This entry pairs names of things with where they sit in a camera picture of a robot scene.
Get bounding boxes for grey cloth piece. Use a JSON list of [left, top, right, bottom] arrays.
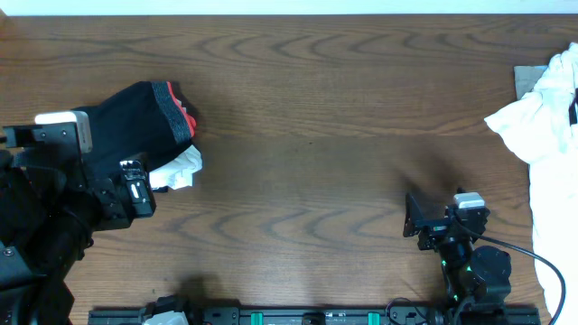
[[514, 66, 547, 100]]

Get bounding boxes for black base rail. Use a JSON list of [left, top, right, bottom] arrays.
[[88, 296, 541, 325]]

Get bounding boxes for black leggings with red waistband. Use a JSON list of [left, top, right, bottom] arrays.
[[78, 81, 196, 178]]

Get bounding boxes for folded white garment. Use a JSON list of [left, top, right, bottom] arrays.
[[149, 144, 203, 190]]

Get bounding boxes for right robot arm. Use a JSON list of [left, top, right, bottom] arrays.
[[403, 192, 512, 324]]

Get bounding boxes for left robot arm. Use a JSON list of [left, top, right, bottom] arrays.
[[1, 122, 156, 324]]

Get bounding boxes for crumpled white shirt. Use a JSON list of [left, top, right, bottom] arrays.
[[485, 43, 577, 325]]

